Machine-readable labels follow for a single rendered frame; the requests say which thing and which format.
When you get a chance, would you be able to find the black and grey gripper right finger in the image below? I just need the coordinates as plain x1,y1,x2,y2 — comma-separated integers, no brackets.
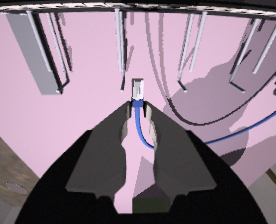
143,101,268,224

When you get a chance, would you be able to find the blue cable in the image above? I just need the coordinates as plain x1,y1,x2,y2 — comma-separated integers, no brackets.
135,108,276,149

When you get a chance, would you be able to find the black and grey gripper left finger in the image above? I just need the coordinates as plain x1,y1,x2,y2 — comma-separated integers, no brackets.
14,101,132,224

